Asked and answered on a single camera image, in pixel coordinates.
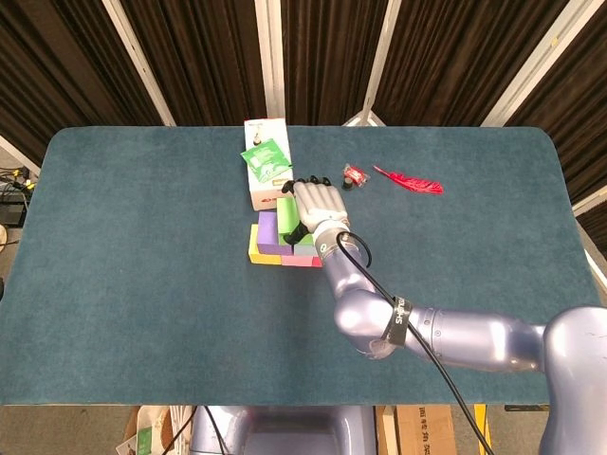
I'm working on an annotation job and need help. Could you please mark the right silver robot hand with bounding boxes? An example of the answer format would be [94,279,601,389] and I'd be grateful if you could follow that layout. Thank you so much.
[281,174,351,246]

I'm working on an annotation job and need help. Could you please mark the green foam cube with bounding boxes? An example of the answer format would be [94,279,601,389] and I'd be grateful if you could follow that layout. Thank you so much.
[276,196,305,247]

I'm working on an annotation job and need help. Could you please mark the light blue foam cube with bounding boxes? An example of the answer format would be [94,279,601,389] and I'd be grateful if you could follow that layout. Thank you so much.
[292,231,318,257]

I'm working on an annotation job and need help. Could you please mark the purple foam cube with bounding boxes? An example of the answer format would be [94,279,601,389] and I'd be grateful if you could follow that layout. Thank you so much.
[257,210,293,255]

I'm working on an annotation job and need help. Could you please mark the yellow foam cube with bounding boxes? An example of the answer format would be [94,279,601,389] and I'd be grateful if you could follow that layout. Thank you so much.
[248,223,284,265]

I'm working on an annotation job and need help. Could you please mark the red candy wrapper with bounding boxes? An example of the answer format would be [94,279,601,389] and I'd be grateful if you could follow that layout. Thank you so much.
[344,162,370,186]

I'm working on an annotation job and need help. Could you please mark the green sachet packet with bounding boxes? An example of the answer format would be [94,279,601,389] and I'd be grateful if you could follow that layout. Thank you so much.
[239,136,293,183]

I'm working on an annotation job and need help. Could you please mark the white cardboard box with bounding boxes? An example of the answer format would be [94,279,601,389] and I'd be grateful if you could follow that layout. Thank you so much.
[243,118,296,211]

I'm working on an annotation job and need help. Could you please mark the red feather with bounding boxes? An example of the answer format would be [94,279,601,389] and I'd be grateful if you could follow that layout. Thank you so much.
[372,164,445,195]

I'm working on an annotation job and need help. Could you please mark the teal felt table cover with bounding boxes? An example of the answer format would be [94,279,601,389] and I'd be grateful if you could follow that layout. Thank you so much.
[0,125,607,407]

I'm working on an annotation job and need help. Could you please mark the purple-grey robot torso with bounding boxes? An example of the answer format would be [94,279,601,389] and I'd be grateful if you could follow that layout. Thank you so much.
[189,405,378,455]

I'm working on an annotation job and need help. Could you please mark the wooden plank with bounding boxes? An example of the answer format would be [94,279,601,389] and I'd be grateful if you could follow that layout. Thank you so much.
[376,405,398,455]

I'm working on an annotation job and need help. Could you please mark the brown cardboard box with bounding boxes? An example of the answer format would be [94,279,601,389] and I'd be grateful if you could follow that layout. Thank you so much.
[395,405,459,455]

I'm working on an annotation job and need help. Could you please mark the printed paper bag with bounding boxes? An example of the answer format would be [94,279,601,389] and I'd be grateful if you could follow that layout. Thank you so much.
[115,405,195,455]

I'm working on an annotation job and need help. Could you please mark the black device box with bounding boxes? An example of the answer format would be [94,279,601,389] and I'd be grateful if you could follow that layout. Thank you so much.
[0,202,28,225]

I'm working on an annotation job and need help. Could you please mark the black strap on arm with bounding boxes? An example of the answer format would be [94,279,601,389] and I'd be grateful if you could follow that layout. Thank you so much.
[380,295,414,350]

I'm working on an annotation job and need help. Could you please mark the white metal frame post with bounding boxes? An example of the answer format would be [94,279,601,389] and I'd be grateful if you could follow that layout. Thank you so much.
[571,188,607,217]
[0,134,43,177]
[101,0,177,127]
[254,0,287,119]
[340,0,404,128]
[479,0,594,128]

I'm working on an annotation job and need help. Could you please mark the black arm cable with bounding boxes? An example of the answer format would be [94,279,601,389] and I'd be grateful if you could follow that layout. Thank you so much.
[335,230,495,455]

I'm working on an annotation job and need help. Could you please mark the black cable under table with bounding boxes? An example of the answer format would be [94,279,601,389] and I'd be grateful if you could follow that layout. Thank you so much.
[203,405,227,455]

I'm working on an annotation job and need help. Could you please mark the bundle of floor cables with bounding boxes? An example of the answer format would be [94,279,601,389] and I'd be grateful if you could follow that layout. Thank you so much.
[0,165,37,191]

